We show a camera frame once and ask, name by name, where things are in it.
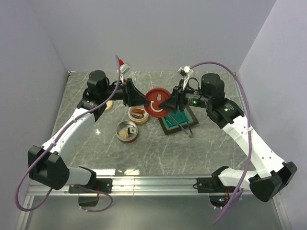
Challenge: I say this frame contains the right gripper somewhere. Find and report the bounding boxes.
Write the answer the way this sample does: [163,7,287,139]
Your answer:
[158,79,212,115]

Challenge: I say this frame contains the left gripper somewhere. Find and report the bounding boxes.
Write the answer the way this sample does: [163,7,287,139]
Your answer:
[101,79,151,107]

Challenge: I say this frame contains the orange food piece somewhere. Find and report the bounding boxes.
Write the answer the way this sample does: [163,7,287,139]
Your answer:
[132,109,145,114]

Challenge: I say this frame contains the red round lid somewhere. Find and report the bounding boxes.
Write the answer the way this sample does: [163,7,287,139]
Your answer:
[144,88,171,118]

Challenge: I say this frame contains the brown food piece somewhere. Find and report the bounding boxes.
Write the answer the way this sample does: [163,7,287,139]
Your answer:
[131,114,144,119]

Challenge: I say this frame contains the sushi roll piece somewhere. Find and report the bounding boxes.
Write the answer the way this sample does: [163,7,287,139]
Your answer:
[128,127,136,134]

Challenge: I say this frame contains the metal tongs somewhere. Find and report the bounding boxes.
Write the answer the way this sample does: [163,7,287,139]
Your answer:
[167,114,193,138]

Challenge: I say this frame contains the beige round bun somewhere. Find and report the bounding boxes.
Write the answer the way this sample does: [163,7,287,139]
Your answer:
[118,129,129,139]

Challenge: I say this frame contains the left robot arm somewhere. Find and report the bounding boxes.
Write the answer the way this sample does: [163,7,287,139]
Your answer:
[28,70,150,193]

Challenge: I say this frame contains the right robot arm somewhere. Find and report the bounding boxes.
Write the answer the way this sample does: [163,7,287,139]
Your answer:
[158,73,297,202]

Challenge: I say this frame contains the cream white bowl container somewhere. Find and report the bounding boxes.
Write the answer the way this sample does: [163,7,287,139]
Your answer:
[128,106,149,125]

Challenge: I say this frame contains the black teal square tray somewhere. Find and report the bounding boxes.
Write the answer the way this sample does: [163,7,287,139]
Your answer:
[158,106,199,135]

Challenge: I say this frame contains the cream round lid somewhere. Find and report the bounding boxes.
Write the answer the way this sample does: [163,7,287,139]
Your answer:
[105,100,113,111]

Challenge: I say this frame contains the red steel bowl container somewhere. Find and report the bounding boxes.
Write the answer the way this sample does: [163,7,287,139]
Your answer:
[116,120,139,143]

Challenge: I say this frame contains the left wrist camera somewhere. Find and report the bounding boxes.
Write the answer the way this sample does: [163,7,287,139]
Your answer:
[120,63,131,83]

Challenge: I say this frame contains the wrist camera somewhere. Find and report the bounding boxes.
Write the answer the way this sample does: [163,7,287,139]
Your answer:
[120,63,131,83]
[177,66,194,83]

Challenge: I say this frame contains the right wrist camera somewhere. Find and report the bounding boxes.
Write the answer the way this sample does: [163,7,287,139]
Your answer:
[177,66,194,83]

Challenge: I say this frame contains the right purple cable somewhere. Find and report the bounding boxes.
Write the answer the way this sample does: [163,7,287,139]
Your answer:
[190,61,252,226]

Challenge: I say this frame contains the aluminium mounting rail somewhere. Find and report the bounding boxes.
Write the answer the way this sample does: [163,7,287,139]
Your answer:
[26,174,281,197]

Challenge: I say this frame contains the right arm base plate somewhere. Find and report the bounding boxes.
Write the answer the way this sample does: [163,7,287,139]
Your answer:
[192,177,235,193]

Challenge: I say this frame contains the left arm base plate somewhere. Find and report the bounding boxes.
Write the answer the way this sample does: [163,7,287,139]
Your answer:
[68,178,113,194]

